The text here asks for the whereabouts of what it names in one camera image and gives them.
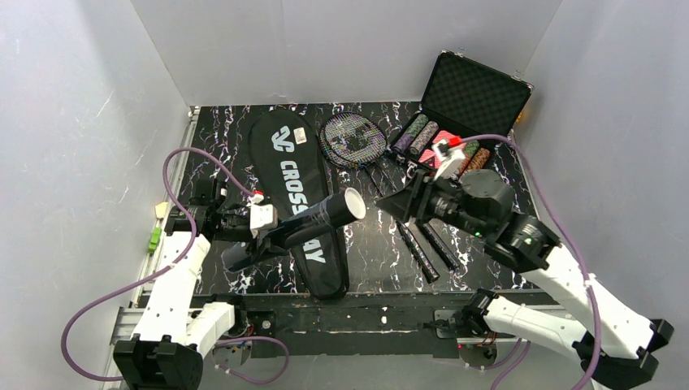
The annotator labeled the clear shuttlecock tube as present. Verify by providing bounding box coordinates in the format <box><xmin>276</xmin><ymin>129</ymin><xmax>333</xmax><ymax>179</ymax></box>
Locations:
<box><xmin>223</xmin><ymin>187</ymin><xmax>367</xmax><ymax>273</ymax></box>

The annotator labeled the black racket cover bag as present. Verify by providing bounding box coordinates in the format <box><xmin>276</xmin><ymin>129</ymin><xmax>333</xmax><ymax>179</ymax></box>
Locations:
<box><xmin>248</xmin><ymin>108</ymin><xmax>349</xmax><ymax>300</ymax></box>

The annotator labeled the white tube lid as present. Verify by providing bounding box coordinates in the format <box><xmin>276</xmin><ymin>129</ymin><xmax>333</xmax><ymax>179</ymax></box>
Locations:
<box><xmin>344</xmin><ymin>188</ymin><xmax>366</xmax><ymax>220</ymax></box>

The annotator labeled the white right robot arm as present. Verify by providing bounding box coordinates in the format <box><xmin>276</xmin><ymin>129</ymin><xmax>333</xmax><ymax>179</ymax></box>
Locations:
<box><xmin>377</xmin><ymin>170</ymin><xmax>674</xmax><ymax>389</ymax></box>

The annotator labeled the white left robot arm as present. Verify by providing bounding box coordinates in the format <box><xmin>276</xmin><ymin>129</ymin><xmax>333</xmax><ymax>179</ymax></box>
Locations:
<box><xmin>113</xmin><ymin>206</ymin><xmax>241</xmax><ymax>389</ymax></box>

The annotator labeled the poker chip row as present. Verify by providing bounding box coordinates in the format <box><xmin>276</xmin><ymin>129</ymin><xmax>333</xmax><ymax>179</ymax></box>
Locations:
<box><xmin>409</xmin><ymin>121</ymin><xmax>439</xmax><ymax>156</ymax></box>
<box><xmin>466</xmin><ymin>148</ymin><xmax>491</xmax><ymax>171</ymax></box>
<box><xmin>459</xmin><ymin>141</ymin><xmax>480</xmax><ymax>174</ymax></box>
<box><xmin>392</xmin><ymin>114</ymin><xmax>429</xmax><ymax>153</ymax></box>

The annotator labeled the pink card deck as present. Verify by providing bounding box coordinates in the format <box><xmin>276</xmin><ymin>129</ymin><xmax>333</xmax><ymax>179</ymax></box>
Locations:
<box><xmin>418</xmin><ymin>130</ymin><xmax>454</xmax><ymax>168</ymax></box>

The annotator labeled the green clip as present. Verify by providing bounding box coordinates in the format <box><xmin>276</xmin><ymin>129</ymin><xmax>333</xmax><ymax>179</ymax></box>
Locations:
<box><xmin>147</xmin><ymin>227</ymin><xmax>162</xmax><ymax>254</ymax></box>

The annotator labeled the black poker chip case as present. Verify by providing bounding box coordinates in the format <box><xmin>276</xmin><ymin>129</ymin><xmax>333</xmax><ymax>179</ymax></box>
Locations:
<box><xmin>389</xmin><ymin>50</ymin><xmax>534</xmax><ymax>168</ymax></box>

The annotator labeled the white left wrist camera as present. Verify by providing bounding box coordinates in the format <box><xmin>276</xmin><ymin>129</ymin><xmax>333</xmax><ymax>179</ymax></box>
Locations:
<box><xmin>248</xmin><ymin>190</ymin><xmax>278</xmax><ymax>238</ymax></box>

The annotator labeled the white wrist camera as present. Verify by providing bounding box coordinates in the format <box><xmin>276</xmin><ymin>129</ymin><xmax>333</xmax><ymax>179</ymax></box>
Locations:
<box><xmin>248</xmin><ymin>190</ymin><xmax>278</xmax><ymax>238</ymax></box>
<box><xmin>431</xmin><ymin>136</ymin><xmax>466</xmax><ymax>180</ymax></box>

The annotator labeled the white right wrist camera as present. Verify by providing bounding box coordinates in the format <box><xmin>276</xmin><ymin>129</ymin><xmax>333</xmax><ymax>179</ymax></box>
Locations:
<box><xmin>431</xmin><ymin>136</ymin><xmax>466</xmax><ymax>180</ymax></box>

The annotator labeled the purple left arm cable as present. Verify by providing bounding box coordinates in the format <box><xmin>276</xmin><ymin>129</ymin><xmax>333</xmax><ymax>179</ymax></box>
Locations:
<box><xmin>60</xmin><ymin>147</ymin><xmax>291</xmax><ymax>387</ymax></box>

